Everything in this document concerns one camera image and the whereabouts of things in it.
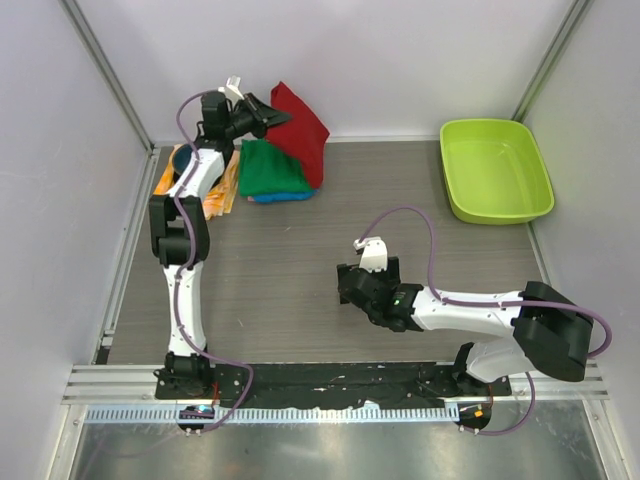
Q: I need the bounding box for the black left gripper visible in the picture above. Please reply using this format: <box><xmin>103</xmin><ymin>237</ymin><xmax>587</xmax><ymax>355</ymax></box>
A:
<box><xmin>224</xmin><ymin>94</ymin><xmax>291</xmax><ymax>141</ymax></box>

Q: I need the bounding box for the red t-shirt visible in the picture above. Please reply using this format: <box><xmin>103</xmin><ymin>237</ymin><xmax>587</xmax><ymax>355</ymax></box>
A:
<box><xmin>266</xmin><ymin>81</ymin><xmax>330</xmax><ymax>189</ymax></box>

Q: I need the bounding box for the lime green plastic tub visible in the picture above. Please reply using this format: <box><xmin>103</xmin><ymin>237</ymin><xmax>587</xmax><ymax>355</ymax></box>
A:
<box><xmin>440</xmin><ymin>118</ymin><xmax>555</xmax><ymax>225</ymax></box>

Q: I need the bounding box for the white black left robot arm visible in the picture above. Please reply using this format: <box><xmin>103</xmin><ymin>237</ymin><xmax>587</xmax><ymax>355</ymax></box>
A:
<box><xmin>148</xmin><ymin>87</ymin><xmax>291</xmax><ymax>400</ymax></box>

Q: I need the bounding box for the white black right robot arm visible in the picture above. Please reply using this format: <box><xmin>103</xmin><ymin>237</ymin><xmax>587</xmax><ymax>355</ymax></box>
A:
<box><xmin>337</xmin><ymin>257</ymin><xmax>594</xmax><ymax>395</ymax></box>

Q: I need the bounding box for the green folded t-shirt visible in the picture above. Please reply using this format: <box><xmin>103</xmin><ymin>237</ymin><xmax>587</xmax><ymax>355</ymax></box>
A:
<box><xmin>238</xmin><ymin>140</ymin><xmax>314</xmax><ymax>197</ymax></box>

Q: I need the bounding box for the blue folded t-shirt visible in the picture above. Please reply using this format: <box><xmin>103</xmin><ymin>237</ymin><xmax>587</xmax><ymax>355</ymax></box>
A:
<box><xmin>247</xmin><ymin>189</ymin><xmax>318</xmax><ymax>205</ymax></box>

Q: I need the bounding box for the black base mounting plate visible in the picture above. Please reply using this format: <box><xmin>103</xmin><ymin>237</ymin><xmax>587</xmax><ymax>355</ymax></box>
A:
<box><xmin>154</xmin><ymin>362</ymin><xmax>512</xmax><ymax>410</ymax></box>

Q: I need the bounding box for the orange checkered cloth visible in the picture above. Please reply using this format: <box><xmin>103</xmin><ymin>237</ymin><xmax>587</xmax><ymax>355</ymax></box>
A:
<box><xmin>153</xmin><ymin>144</ymin><xmax>240</xmax><ymax>220</ymax></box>

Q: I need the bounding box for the blue ceramic bowl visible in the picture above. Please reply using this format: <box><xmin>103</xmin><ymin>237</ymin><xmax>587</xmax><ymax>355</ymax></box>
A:
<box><xmin>171</xmin><ymin>144</ymin><xmax>192</xmax><ymax>178</ymax></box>

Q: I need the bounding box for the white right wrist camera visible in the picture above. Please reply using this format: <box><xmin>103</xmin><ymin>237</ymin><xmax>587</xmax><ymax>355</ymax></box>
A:
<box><xmin>353</xmin><ymin>236</ymin><xmax>388</xmax><ymax>273</ymax></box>

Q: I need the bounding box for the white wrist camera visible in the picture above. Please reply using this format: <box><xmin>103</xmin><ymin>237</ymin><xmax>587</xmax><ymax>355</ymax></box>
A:
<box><xmin>353</xmin><ymin>236</ymin><xmax>388</xmax><ymax>273</ymax></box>
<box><xmin>218</xmin><ymin>75</ymin><xmax>244</xmax><ymax>106</ymax></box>

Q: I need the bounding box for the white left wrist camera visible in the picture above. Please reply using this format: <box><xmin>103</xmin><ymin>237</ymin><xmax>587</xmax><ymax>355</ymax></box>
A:
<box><xmin>218</xmin><ymin>75</ymin><xmax>244</xmax><ymax>106</ymax></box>

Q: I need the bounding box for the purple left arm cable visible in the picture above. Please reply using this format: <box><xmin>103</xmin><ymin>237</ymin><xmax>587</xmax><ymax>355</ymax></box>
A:
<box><xmin>169</xmin><ymin>90</ymin><xmax>255</xmax><ymax>434</ymax></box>

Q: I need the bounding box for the left aluminium frame post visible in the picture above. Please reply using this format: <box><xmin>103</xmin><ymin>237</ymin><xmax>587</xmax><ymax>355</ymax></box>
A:
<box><xmin>59</xmin><ymin>0</ymin><xmax>154</xmax><ymax>153</ymax></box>

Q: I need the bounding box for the aluminium frame post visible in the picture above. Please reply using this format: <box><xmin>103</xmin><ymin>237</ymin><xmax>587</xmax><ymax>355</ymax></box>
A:
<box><xmin>59</xmin><ymin>0</ymin><xmax>154</xmax><ymax>153</ymax></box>
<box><xmin>511</xmin><ymin>0</ymin><xmax>594</xmax><ymax>123</ymax></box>

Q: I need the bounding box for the white slotted cable duct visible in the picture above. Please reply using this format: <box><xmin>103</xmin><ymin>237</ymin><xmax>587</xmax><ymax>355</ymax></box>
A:
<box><xmin>85</xmin><ymin>403</ymin><xmax>459</xmax><ymax>424</ymax></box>

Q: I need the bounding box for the right aluminium frame post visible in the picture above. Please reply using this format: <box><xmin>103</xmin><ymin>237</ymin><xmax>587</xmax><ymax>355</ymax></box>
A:
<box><xmin>511</xmin><ymin>0</ymin><xmax>594</xmax><ymax>123</ymax></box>

